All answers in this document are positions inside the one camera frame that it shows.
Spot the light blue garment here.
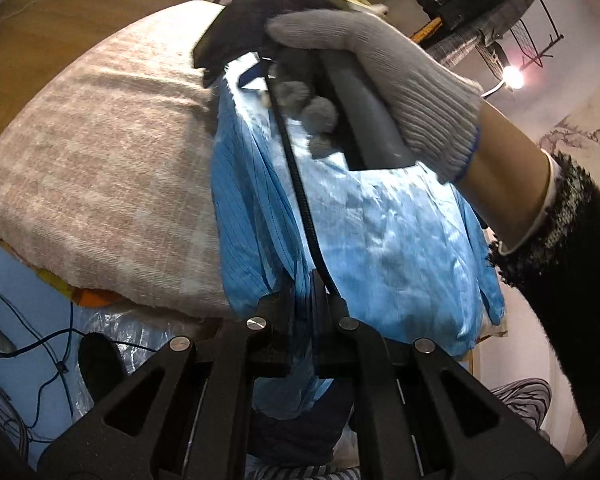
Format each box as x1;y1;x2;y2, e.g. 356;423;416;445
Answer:
209;52;506;421

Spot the blue floor mat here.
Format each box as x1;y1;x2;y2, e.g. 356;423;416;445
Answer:
0;240;88;456

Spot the clear plastic bag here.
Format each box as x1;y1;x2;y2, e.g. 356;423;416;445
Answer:
75;305;221;411

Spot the black metal clothes rack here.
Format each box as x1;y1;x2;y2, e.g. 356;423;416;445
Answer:
410;0;566;98

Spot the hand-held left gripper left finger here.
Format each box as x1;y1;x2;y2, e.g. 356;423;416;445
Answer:
37;287;297;480

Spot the yellow hanging strip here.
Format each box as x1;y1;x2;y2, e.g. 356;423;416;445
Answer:
411;16;443;45

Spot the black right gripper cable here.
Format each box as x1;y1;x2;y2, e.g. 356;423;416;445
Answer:
265;57;342;301

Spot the orange patterned bedsheet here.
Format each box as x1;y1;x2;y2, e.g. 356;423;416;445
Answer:
36;266;133;309

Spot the landscape wall poster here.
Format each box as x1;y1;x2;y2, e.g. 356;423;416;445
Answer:
535;100;600;171

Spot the beige plaid blanket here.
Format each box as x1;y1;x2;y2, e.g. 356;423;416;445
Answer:
0;0;241;321

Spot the person's right hand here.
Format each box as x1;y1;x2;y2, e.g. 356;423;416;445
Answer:
264;9;484;185

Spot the dark navy cloth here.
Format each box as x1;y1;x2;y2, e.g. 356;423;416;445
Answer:
249;385;357;467

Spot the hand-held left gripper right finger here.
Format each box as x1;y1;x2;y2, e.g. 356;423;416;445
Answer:
309;269;567;480

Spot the thin black cable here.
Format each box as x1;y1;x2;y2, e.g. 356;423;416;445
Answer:
0;305;148;443

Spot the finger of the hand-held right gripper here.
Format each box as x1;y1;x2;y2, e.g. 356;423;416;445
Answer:
194;6;277;88

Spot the dark jacket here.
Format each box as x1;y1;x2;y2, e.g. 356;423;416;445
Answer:
420;0;538;36

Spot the person's right forearm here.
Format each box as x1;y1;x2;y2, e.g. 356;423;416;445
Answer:
455;99;600;456

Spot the white clip lamp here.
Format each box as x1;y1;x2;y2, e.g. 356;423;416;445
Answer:
482;64;527;98

